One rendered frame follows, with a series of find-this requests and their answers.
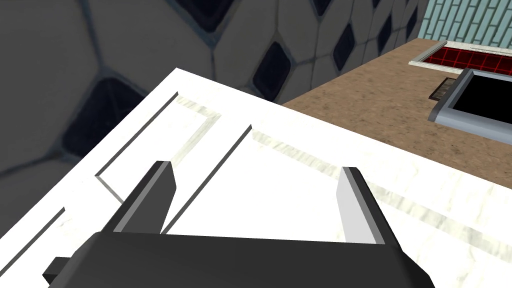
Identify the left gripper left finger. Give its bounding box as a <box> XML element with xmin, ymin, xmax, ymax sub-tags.
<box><xmin>100</xmin><ymin>160</ymin><xmax>178</xmax><ymax>235</ymax></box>

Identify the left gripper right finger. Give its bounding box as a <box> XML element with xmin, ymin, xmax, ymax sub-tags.
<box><xmin>335</xmin><ymin>166</ymin><xmax>403</xmax><ymax>246</ymax></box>

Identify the white marble cabinet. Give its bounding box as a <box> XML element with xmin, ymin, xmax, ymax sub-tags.
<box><xmin>0</xmin><ymin>67</ymin><xmax>512</xmax><ymax>288</ymax></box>

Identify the dark grey flat rectangle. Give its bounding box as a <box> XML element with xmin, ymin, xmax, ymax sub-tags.
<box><xmin>428</xmin><ymin>77</ymin><xmax>458</xmax><ymax>101</ymax></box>

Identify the grey sink with black basin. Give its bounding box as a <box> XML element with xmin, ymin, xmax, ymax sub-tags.
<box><xmin>427</xmin><ymin>67</ymin><xmax>512</xmax><ymax>145</ymax></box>

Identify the red grid white-framed panel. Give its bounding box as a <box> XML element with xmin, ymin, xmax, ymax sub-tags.
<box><xmin>408</xmin><ymin>39</ymin><xmax>512</xmax><ymax>82</ymax></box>

